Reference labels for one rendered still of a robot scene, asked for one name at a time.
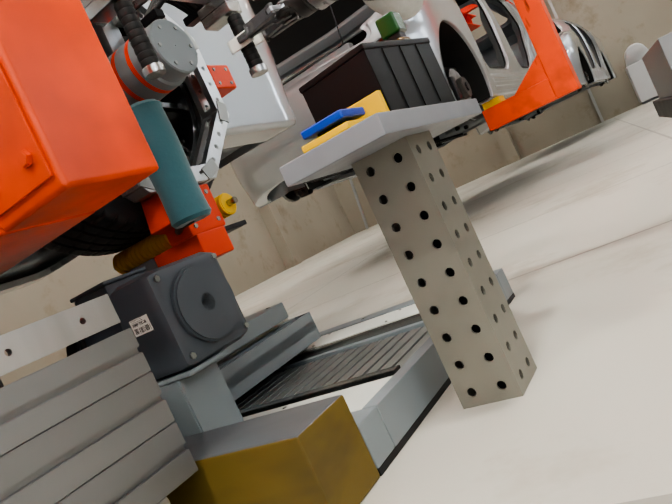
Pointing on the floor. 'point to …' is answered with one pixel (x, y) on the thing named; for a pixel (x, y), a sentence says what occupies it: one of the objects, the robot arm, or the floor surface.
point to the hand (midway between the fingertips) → (245, 41)
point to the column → (446, 270)
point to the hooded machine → (642, 84)
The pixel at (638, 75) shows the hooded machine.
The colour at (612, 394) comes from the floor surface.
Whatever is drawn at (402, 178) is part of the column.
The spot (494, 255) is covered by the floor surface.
